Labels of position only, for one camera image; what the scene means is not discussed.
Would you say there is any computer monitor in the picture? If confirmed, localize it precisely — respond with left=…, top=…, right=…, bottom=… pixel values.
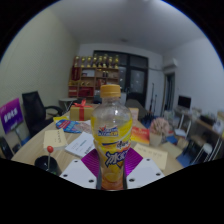
left=177, top=95, right=192, bottom=110

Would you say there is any purple sign board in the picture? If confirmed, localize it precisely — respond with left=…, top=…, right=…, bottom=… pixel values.
left=0, top=97, right=24, bottom=135

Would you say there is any orange red book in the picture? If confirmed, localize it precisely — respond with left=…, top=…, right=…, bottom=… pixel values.
left=130, top=125, right=151, bottom=146

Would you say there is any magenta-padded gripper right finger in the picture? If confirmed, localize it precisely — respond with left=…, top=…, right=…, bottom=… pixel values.
left=123, top=147, right=165, bottom=190

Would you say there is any yellow-capped orange drink bottle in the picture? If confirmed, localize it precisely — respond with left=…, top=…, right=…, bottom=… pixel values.
left=90, top=83, right=134, bottom=191

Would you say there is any pink flower bouquet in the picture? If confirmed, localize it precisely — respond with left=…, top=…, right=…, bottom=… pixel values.
left=148, top=117, right=171, bottom=148

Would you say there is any black office chair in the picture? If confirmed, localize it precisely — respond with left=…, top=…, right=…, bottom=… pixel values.
left=21, top=90, right=64, bottom=138

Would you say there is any white booklet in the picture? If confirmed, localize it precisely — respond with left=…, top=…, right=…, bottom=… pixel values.
left=64, top=131, right=95, bottom=158

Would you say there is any yellow gift box red ribbon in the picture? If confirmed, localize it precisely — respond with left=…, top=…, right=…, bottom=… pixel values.
left=69, top=99, right=95, bottom=122

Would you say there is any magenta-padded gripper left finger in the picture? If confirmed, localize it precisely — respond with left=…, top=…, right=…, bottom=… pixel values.
left=59, top=148, right=102, bottom=190

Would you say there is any black mug with coloured dots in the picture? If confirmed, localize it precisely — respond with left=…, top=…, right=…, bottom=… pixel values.
left=34, top=154, right=63, bottom=177

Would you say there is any dark framed glass door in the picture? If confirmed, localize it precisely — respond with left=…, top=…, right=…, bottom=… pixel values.
left=93, top=50, right=149, bottom=108

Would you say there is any blue printed magazine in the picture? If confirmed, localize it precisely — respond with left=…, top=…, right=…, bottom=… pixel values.
left=55, top=119, right=83, bottom=134

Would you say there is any tan notepad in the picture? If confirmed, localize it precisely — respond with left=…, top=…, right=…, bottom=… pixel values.
left=43, top=128, right=69, bottom=150

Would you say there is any pale yellow envelope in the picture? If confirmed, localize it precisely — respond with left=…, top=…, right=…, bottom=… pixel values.
left=133, top=143, right=169, bottom=171

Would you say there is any wooden shelf unit with trophies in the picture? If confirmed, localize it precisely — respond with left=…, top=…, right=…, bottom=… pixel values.
left=68, top=54, right=120, bottom=99

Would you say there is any white air conditioner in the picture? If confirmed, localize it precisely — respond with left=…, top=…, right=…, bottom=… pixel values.
left=162, top=58, right=180, bottom=73

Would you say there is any red-ball stirrer stick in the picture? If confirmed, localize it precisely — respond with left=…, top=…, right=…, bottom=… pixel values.
left=46, top=145, right=55, bottom=172

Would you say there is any small standing card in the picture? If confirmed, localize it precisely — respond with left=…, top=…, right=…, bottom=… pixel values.
left=128, top=107, right=140, bottom=123

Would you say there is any long cluttered side desk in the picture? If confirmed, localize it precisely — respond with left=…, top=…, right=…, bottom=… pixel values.
left=173, top=106, right=224, bottom=163

